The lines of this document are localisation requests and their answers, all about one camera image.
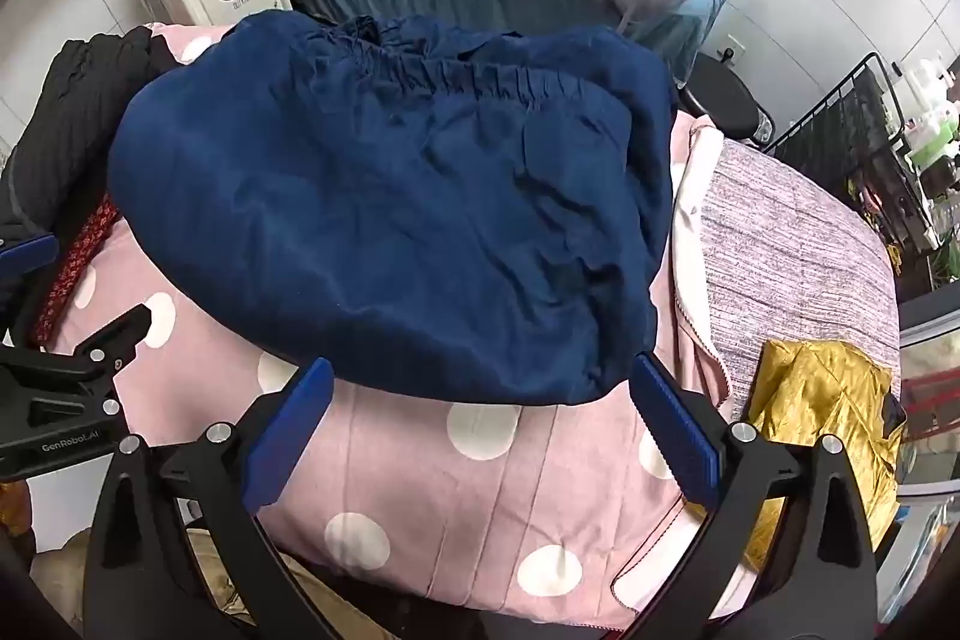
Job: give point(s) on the clear plastic box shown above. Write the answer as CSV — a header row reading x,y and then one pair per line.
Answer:
x,y
930,460

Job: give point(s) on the red patterned cloth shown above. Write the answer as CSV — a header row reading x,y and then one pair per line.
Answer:
x,y
75,257

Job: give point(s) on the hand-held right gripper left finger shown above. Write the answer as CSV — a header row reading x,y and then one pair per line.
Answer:
x,y
289,437

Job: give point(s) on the black round stool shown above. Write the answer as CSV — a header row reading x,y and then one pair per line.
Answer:
x,y
720,93

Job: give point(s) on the pale pink cloth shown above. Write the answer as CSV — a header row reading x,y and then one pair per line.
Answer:
x,y
690,235

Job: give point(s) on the white wall socket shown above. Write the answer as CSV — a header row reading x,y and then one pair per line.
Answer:
x,y
733,49

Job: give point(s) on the navy blue garment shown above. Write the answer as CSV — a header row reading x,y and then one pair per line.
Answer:
x,y
375,197

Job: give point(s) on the white and green bottles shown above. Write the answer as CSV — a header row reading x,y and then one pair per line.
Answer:
x,y
930,115

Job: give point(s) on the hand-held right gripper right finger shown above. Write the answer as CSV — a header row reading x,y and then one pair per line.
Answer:
x,y
675,430

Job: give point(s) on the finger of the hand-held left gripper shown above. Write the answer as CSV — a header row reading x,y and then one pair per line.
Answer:
x,y
30,251
112,336

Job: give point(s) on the pink polka dot blanket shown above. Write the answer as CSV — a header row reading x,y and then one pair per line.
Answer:
x,y
487,497

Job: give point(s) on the black ribbed garment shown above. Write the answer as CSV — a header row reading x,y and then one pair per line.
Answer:
x,y
67,115

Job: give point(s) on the gold satin cloth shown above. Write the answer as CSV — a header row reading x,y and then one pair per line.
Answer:
x,y
817,392

